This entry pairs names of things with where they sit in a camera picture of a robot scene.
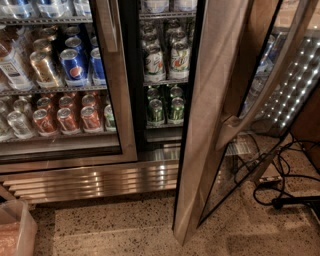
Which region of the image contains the red soda can middle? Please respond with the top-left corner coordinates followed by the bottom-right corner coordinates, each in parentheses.
top-left (57, 108), bottom-right (80, 135)

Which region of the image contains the black power cable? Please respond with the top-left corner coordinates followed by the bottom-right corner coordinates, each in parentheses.
top-left (233, 133), bottom-right (320, 210)

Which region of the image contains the clear plastic storage bin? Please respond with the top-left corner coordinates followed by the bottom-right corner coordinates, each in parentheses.
top-left (0, 200), bottom-right (37, 256)

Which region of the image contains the gold soda can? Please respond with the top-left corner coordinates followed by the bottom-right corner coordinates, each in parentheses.
top-left (30, 51), bottom-right (63, 88)

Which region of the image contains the red soda can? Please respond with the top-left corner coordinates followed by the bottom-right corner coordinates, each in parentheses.
top-left (33, 109), bottom-right (58, 136)
top-left (80, 106), bottom-right (102, 132)
top-left (57, 108), bottom-right (80, 135)

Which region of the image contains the blue Pepsi can edge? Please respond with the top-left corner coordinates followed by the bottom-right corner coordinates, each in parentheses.
top-left (90, 47), bottom-right (106, 85)

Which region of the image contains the stainless fridge bottom grille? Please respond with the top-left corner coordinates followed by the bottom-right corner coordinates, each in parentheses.
top-left (0, 151), bottom-right (281, 205)

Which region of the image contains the green soda can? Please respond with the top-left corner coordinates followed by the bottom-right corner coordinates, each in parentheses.
top-left (168, 97), bottom-right (184, 124)

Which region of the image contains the glass fridge door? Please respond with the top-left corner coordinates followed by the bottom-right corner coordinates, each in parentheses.
top-left (173, 0), bottom-right (320, 244)
top-left (0, 0), bottom-right (136, 161)

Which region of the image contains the red soda can left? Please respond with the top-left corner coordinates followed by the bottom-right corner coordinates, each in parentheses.
top-left (33, 109), bottom-right (58, 136)

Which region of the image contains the clear labelled bottle left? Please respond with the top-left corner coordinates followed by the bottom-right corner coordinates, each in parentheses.
top-left (0, 40), bottom-right (33, 91)

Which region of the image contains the white green can far left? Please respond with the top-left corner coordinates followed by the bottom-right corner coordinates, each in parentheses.
top-left (144, 44), bottom-right (166, 82)

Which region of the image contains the blue Pepsi can front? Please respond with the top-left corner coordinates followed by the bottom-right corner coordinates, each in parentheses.
top-left (60, 49), bottom-right (88, 87)

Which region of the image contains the red soda can right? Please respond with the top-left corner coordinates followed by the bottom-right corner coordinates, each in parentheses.
top-left (80, 106), bottom-right (102, 132)

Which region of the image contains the silver can lower left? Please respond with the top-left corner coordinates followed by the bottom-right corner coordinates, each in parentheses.
top-left (7, 111), bottom-right (35, 139)

